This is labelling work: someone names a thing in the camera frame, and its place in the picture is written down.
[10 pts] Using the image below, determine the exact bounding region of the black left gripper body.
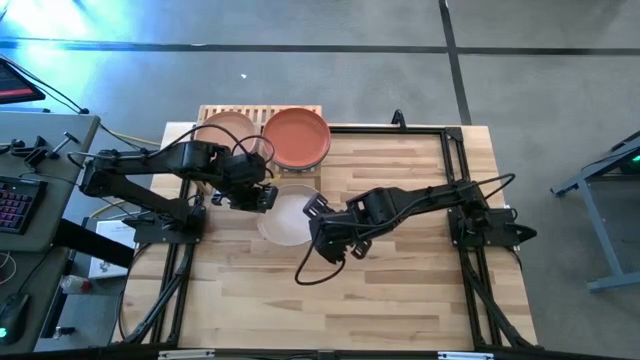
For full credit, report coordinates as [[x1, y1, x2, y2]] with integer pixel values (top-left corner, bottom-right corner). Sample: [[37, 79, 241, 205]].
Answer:
[[219, 151, 269, 194]]

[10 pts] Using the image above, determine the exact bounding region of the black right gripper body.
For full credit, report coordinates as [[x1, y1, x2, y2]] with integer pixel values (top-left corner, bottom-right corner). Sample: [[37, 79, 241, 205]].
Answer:
[[309, 212, 359, 265]]

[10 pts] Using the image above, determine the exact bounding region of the beige plate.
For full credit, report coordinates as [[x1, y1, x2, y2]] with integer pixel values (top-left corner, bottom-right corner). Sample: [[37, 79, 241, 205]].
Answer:
[[256, 183, 321, 248]]

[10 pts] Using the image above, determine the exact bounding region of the terracotta brown plate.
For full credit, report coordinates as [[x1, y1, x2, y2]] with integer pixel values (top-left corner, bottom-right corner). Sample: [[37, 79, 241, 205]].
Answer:
[[193, 110, 262, 156]]

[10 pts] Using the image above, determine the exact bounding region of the red plate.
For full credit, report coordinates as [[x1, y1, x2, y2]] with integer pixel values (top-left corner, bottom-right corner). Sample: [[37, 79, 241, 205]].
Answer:
[[261, 107, 332, 173]]

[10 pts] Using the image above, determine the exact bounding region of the wooden slatted shelf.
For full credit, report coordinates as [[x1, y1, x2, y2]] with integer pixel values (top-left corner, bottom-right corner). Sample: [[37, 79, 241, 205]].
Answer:
[[193, 103, 324, 197]]

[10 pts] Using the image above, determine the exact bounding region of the white booklet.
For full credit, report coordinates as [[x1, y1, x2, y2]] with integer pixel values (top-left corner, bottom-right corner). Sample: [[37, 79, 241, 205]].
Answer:
[[88, 219, 137, 280]]

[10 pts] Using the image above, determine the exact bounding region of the black diagonal beam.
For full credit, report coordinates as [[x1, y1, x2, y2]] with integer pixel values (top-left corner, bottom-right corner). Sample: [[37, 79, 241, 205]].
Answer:
[[52, 218, 136, 270]]

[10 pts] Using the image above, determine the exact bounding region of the grey side desk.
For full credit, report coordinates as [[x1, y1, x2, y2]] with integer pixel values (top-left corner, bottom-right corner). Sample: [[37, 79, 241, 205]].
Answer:
[[0, 112, 102, 354]]

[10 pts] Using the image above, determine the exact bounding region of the clear plastic bottle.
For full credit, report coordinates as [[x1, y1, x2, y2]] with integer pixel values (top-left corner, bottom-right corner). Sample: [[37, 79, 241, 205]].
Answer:
[[59, 274, 93, 295]]

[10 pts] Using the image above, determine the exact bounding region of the black desk clamp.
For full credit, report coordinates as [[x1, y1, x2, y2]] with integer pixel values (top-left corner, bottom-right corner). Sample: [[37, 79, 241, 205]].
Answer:
[[0, 138, 26, 157], [22, 131, 81, 169]]

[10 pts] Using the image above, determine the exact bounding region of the black backlit keyboard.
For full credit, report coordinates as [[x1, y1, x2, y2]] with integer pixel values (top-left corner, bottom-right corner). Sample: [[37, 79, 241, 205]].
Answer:
[[0, 175, 49, 236]]

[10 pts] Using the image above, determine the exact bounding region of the black computer monitor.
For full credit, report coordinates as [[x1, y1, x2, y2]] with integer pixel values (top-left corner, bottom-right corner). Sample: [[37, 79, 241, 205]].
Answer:
[[0, 55, 47, 106]]

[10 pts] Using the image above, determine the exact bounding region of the grey metal stand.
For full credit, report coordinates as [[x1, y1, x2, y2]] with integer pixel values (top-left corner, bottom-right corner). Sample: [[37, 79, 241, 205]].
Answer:
[[549, 130, 640, 294]]

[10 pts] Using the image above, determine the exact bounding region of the black computer mouse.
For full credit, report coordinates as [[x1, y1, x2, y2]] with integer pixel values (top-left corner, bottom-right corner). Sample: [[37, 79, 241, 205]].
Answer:
[[0, 292, 31, 347]]

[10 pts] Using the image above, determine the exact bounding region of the green-lit black device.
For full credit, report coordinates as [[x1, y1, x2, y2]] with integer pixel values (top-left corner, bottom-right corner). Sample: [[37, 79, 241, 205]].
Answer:
[[617, 130, 640, 176]]

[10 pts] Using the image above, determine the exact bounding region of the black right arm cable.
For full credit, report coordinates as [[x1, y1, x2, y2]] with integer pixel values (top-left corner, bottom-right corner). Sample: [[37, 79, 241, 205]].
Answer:
[[294, 238, 347, 286]]

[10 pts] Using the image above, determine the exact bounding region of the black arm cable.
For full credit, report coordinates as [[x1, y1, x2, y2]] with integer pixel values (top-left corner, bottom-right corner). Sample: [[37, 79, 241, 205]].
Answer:
[[67, 123, 277, 176], [294, 238, 347, 286]]

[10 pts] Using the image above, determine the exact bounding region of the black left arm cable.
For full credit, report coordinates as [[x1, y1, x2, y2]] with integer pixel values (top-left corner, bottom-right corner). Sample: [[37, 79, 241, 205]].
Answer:
[[67, 123, 277, 176]]

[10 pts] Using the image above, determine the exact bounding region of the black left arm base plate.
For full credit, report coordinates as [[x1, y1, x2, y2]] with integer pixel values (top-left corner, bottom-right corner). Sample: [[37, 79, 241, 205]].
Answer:
[[122, 204, 206, 245]]

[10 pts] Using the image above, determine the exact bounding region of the black aluminium table frame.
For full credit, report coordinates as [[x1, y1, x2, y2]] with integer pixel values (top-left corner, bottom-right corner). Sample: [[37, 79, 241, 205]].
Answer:
[[112, 123, 539, 351]]

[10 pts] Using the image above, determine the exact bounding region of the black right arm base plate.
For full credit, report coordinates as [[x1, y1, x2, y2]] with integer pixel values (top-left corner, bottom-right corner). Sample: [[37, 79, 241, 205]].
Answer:
[[447, 207, 539, 249]]

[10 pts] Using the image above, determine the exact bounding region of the silver edge bracket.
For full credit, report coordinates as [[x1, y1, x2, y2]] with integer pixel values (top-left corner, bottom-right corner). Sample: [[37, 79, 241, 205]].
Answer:
[[157, 349, 216, 360], [437, 351, 496, 360]]

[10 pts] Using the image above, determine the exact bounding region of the black monitor cable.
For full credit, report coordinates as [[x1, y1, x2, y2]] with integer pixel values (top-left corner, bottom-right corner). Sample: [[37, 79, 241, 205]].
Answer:
[[2, 53, 91, 116]]

